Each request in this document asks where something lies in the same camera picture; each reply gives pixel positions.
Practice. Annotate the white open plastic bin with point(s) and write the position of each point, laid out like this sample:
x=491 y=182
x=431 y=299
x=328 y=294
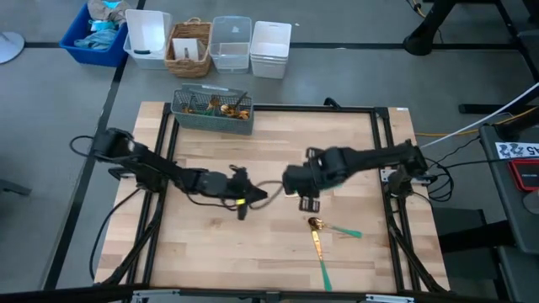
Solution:
x=147 y=33

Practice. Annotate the black side table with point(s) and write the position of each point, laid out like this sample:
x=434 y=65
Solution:
x=505 y=202

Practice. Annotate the white round floor base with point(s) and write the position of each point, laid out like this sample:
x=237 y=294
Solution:
x=8 y=46

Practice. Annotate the clear plastic bin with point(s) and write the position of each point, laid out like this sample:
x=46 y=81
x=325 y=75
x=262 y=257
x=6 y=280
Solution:
x=231 y=54

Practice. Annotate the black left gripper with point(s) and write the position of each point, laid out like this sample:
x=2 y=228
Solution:
x=223 y=185

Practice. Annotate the white card box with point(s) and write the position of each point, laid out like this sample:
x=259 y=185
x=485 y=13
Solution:
x=185 y=47

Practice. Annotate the light blue cloth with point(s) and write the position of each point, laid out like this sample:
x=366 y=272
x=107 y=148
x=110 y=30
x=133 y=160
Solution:
x=97 y=40

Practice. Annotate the stacked white plastic bins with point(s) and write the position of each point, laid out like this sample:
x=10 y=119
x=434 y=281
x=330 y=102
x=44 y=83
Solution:
x=269 y=42

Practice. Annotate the red-edged black device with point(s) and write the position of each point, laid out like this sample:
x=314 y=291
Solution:
x=526 y=174

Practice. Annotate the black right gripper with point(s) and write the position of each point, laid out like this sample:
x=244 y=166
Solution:
x=311 y=177

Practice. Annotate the black floor stand foot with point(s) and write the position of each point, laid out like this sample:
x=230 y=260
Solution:
x=421 y=42

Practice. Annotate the brown wicker basket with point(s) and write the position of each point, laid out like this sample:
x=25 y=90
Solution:
x=187 y=69

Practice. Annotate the white printed label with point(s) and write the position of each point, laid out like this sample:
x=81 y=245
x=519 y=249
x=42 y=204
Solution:
x=516 y=150

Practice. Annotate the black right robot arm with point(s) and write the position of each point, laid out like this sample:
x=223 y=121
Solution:
x=379 y=157

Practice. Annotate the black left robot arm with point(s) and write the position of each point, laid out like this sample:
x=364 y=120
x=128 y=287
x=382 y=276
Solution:
x=147 y=168

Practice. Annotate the dark brown cloth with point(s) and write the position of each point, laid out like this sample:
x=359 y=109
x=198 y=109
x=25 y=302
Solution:
x=109 y=10

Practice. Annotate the grey plastic cutlery basket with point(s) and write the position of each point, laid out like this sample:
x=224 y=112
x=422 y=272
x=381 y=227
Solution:
x=210 y=126

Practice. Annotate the silver metal bracket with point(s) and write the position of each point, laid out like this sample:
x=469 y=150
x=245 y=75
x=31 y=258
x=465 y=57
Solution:
x=389 y=299
x=156 y=298

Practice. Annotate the teal cloth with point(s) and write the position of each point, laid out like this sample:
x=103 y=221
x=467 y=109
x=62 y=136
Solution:
x=103 y=26

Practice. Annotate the blue plastic bin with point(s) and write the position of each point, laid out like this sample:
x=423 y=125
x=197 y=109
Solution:
x=92 y=59

